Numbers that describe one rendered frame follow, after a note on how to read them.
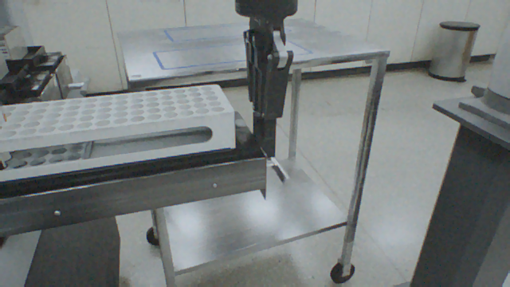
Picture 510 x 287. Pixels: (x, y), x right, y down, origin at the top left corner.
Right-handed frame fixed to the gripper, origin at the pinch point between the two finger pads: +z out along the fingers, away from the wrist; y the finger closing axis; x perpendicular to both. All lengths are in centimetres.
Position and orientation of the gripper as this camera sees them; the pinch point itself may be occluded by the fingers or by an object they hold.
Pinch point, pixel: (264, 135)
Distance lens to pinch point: 50.8
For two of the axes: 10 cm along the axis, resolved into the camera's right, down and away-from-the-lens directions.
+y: 2.9, 4.7, -8.4
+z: 0.0, 8.7, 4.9
